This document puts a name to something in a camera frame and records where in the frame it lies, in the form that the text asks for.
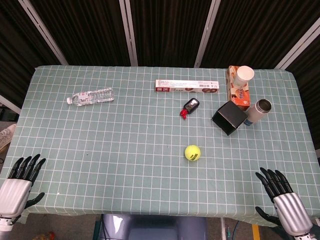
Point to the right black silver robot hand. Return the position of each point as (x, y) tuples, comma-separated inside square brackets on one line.
[(290, 210)]

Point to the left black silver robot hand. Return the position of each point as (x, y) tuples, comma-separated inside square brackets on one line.
[(13, 193)]

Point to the yellow tennis ball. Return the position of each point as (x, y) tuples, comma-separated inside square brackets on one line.
[(192, 153)]

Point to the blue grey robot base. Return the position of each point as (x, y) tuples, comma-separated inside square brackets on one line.
[(155, 227)]

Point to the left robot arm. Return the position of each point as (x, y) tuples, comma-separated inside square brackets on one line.
[(5, 223)]

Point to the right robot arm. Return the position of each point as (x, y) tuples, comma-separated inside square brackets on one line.
[(307, 237)]

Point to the black open box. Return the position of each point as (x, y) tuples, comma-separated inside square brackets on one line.
[(231, 116)]

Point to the orange snack box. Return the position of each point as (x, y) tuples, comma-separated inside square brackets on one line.
[(241, 97)]

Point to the long white baking paper box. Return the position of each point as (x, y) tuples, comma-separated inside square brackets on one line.
[(187, 86)]

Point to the grey sneaker shoe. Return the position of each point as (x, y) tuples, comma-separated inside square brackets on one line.
[(6, 136)]

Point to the steel thermos flask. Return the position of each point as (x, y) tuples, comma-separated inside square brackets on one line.
[(257, 112)]

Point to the green checkered tablecloth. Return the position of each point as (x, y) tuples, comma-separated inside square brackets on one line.
[(125, 150)]

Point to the clear plastic water bottle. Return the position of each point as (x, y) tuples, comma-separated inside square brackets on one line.
[(92, 96)]

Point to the white paper cup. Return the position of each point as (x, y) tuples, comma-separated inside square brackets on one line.
[(244, 75)]

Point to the black ink bottle red cap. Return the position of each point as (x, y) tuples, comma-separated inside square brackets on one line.
[(191, 105)]

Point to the white frame post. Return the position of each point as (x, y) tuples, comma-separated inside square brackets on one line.
[(8, 103), (298, 45), (42, 30), (128, 32), (207, 32)]

